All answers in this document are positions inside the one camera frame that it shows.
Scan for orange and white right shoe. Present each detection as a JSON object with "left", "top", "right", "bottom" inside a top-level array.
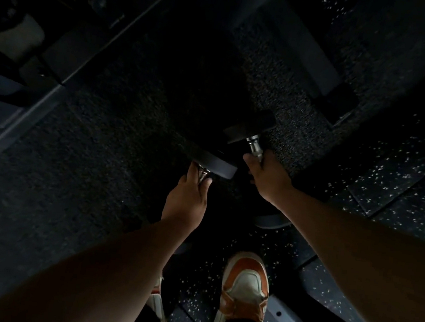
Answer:
[{"left": 211, "top": 249, "right": 275, "bottom": 322}]

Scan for orange and white shoe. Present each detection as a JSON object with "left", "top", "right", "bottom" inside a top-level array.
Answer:
[
  {"left": 211, "top": 249, "right": 275, "bottom": 322},
  {"left": 144, "top": 274, "right": 177, "bottom": 322}
]

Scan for dark grey carpet mat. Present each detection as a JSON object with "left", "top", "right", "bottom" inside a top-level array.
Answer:
[{"left": 0, "top": 0, "right": 351, "bottom": 322}]

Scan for person's right forearm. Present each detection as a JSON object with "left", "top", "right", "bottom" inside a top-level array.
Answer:
[{"left": 255, "top": 185, "right": 425, "bottom": 322}]

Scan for black dumbbell with chrome handle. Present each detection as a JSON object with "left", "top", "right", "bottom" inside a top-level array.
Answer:
[
  {"left": 172, "top": 142, "right": 241, "bottom": 261},
  {"left": 212, "top": 104, "right": 305, "bottom": 233}
]

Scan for orange and white left shoe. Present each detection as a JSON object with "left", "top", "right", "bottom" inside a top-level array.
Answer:
[{"left": 144, "top": 274, "right": 177, "bottom": 322}]

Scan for pale padded machine part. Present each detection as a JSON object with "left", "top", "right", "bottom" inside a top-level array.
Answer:
[{"left": 0, "top": 10, "right": 48, "bottom": 67}]

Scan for person's left hand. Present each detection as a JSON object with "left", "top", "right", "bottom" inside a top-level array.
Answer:
[{"left": 160, "top": 160, "right": 215, "bottom": 232}]

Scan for person's right hand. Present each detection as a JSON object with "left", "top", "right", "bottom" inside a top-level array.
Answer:
[{"left": 238, "top": 147, "right": 303, "bottom": 209}]

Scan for person's left forearm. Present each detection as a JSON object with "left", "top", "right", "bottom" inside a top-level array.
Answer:
[{"left": 0, "top": 198, "right": 202, "bottom": 322}]

